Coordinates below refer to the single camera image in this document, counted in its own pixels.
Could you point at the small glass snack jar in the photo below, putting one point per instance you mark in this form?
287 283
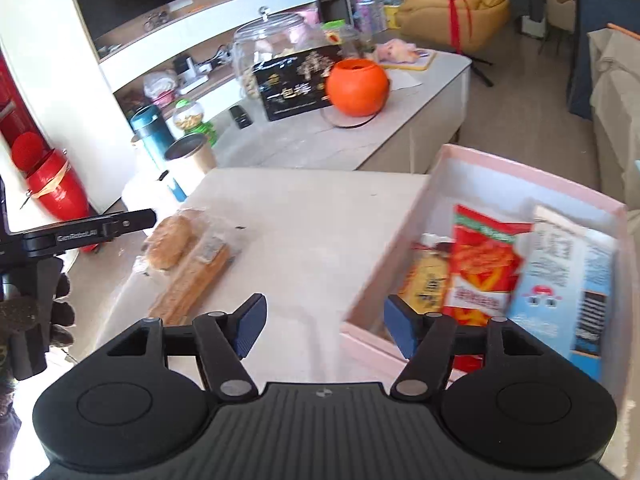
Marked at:
189 120

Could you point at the pink plush toy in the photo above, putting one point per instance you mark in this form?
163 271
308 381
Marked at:
397 52

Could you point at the person's left hand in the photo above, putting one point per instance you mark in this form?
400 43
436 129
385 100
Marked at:
64 310

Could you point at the white power strip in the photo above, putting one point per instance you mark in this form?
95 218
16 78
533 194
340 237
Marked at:
192 82

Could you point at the large glass nut jar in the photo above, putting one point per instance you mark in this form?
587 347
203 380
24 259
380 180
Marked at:
260 40

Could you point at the blue and white snack packet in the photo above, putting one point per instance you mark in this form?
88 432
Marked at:
565 285

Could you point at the orange pumpkin bucket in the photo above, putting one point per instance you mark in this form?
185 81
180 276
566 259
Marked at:
357 87

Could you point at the red snack packet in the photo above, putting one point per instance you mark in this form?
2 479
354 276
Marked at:
480 265

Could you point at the blue thermos bottle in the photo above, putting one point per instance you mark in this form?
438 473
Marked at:
152 135

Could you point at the clear container green lid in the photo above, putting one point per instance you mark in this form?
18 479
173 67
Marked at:
340 35

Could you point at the pink bottle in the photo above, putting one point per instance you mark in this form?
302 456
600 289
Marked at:
365 5

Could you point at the beige chair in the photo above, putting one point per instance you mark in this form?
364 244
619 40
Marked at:
560 5

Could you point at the white plastic bag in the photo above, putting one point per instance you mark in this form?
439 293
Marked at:
160 85

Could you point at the white television cabinet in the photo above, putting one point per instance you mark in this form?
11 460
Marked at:
50 60

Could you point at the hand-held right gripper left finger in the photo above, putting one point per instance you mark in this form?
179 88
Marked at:
250 325

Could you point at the yellow sofa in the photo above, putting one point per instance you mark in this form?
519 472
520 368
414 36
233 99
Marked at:
435 15

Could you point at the clear biscuit packet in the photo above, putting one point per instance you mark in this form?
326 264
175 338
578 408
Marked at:
430 280

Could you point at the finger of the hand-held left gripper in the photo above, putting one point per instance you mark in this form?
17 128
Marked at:
80 235

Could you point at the black remote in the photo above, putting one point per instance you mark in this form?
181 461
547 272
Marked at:
240 116

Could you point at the black gift box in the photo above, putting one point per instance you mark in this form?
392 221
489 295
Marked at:
295 85

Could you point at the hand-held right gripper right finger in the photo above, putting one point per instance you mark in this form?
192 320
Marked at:
400 330

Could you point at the red ribbon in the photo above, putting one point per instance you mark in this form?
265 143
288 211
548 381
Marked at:
456 20

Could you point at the red vase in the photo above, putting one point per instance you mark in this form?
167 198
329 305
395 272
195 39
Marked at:
55 190

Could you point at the long wafer packet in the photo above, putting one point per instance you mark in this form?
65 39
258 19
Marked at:
195 280

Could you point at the bread packet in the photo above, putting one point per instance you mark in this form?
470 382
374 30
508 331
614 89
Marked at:
167 242

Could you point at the small bicycle model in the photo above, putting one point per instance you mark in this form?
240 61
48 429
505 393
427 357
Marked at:
155 21

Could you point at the pink cardboard box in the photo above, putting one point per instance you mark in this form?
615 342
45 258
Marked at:
480 180

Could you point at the cream steel tumbler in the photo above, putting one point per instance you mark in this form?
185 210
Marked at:
192 165

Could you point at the white coffee table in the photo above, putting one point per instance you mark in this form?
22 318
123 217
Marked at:
300 145

